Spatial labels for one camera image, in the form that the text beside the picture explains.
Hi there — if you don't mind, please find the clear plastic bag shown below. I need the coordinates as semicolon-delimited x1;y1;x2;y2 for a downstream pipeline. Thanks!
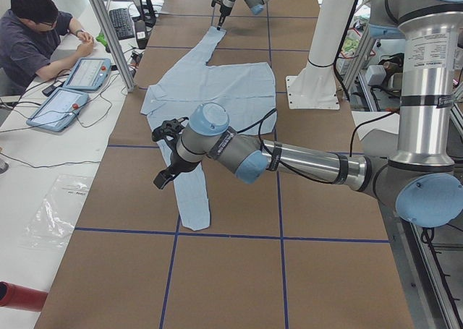
19;174;94;250

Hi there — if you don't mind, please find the far blue teach pendant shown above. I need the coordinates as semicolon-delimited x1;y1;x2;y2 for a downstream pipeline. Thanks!
63;58;111;92

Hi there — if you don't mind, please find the blue teach pendant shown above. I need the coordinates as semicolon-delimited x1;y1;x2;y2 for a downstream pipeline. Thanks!
63;58;111;92
26;87;90;132

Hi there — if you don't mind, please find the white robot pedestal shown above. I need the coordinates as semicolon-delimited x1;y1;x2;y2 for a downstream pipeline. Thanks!
286;0;357;110

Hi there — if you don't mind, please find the seated person dark shirt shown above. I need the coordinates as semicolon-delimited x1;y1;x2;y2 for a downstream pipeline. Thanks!
1;0;94;95

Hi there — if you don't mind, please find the near blue teach pendant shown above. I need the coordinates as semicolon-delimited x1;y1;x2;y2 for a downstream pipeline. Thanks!
26;87;90;132

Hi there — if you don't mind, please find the red cylinder roll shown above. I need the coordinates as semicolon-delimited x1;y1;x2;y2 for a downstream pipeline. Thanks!
1;281;48;312

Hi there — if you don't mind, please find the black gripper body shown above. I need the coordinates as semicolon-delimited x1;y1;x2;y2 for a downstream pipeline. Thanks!
218;5;232;25
153;140;197;189

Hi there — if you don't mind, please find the black keyboard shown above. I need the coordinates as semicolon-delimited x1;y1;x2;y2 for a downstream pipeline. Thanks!
109;8;135;40

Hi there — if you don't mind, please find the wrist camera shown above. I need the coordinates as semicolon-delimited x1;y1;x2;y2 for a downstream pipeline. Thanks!
151;117;189;142

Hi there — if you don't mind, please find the light blue button shirt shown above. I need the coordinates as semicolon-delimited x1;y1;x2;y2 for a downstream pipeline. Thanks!
140;26;279;232

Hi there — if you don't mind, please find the aluminium frame post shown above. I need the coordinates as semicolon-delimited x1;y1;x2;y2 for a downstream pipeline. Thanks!
89;0;135;93

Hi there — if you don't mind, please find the green object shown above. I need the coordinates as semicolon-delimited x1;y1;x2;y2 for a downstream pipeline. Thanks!
95;33;111;53

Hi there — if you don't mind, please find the brown paper table cover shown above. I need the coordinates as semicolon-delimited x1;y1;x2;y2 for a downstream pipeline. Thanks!
36;0;413;328

